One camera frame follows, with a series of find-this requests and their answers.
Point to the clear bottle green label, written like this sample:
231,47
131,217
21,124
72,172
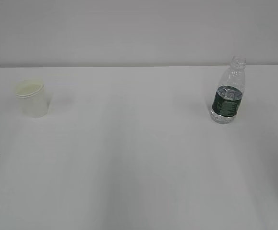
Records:
229,92

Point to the white paper cup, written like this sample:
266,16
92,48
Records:
32,98

